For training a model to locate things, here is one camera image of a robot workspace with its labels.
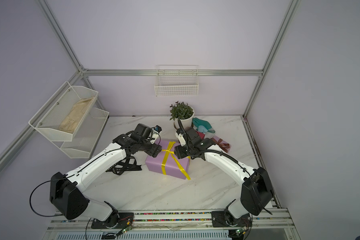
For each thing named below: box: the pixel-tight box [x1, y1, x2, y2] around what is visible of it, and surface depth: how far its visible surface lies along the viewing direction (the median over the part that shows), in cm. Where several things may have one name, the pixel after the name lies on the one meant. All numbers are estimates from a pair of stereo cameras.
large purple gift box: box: [145, 139, 191, 180], surface depth 82 cm
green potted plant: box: [169, 100, 194, 121], surface depth 102 cm
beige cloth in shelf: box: [58, 96, 95, 134], surface depth 80 cm
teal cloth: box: [192, 117, 216, 133], surface depth 117 cm
